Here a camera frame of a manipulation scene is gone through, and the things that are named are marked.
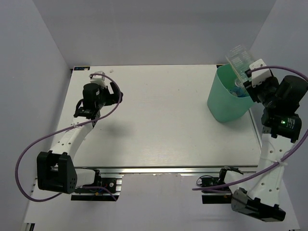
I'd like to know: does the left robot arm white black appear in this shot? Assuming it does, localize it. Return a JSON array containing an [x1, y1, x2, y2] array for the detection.
[[37, 82, 123, 194]]

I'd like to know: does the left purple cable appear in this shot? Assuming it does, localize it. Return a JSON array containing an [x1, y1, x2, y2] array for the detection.
[[15, 74, 122, 202]]

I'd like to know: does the green plastic bin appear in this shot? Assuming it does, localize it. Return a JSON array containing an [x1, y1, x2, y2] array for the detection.
[[207, 64, 254, 123]]

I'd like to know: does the clear bottle dark blue label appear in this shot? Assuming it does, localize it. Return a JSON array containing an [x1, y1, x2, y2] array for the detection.
[[229, 79, 246, 98]]

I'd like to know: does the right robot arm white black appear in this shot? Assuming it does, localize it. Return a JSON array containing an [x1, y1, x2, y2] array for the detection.
[[217, 69, 308, 222]]

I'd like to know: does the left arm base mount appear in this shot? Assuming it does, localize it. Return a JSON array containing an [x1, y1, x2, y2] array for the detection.
[[71, 168, 122, 202]]

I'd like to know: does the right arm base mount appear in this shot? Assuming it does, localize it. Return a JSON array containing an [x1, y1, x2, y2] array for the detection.
[[196, 166, 244, 205]]

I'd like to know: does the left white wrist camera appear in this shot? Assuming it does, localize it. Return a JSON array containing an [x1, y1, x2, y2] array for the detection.
[[89, 71, 106, 88]]

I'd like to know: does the large clear square bottle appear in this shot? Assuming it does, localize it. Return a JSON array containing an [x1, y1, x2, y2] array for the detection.
[[226, 45, 256, 84]]

